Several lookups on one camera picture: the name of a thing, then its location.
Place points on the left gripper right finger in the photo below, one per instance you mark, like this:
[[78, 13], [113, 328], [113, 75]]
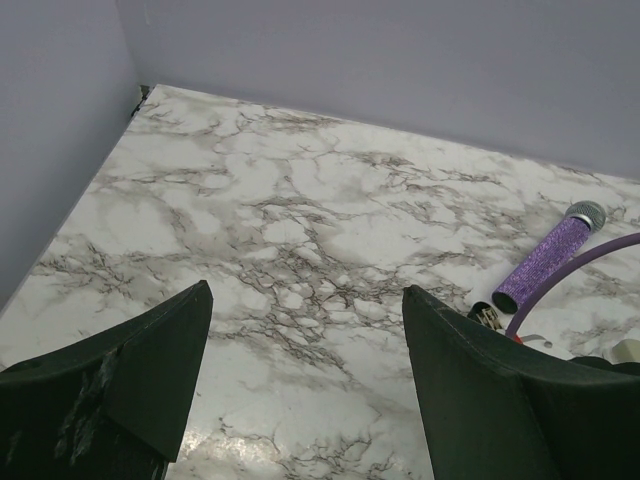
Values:
[[493, 408]]

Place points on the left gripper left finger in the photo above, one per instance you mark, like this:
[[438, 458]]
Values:
[[112, 406]]

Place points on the stapler metal base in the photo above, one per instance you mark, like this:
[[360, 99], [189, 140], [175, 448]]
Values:
[[483, 313]]

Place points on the purple glitter microphone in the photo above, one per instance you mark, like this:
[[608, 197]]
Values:
[[580, 221]]

